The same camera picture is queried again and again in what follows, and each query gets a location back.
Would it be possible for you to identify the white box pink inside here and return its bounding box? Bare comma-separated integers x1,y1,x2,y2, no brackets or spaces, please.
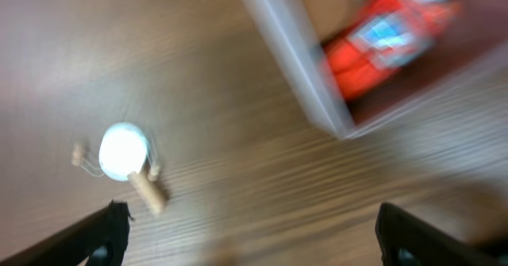
244,0,507,137

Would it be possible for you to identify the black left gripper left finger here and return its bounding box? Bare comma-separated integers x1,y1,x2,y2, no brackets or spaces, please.
1,201,132,266

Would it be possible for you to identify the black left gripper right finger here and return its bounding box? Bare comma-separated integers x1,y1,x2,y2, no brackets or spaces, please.
375,202,507,266

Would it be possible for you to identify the red toy fire truck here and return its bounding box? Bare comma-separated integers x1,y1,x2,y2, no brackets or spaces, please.
325,0,460,101

